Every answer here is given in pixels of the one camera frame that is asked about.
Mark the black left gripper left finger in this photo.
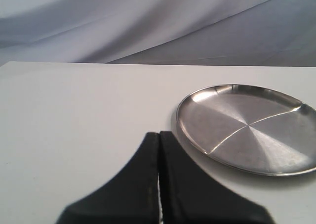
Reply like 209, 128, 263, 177
58, 133, 160, 224

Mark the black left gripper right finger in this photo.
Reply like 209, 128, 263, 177
159, 132, 274, 224

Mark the grey backdrop cloth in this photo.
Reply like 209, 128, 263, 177
0, 0, 316, 67

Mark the round stainless steel plate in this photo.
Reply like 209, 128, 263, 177
176, 84, 316, 177

